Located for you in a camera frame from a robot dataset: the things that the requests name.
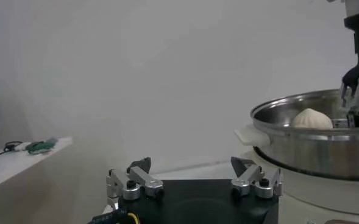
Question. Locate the perforated steel steamer basket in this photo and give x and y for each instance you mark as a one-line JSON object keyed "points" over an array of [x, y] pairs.
{"points": [[319, 155]]}

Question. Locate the green flat object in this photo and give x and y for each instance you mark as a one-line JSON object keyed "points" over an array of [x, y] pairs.
{"points": [[40, 147]]}

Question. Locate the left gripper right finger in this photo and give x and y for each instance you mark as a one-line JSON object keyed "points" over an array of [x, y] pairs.
{"points": [[258, 182]]}

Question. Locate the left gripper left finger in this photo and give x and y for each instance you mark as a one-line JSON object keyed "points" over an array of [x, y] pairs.
{"points": [[136, 182]]}

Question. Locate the white steamed baozi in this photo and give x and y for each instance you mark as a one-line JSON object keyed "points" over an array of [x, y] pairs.
{"points": [[311, 119]]}

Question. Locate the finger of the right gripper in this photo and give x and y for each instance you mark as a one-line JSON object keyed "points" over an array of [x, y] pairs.
{"points": [[356, 117]]}

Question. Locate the white side table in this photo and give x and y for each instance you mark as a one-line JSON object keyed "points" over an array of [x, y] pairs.
{"points": [[14, 167]]}

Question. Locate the white electric cooking pot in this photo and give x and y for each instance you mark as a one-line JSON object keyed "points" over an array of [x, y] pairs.
{"points": [[319, 198]]}

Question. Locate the small white box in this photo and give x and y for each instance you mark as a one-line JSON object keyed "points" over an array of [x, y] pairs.
{"points": [[21, 146]]}

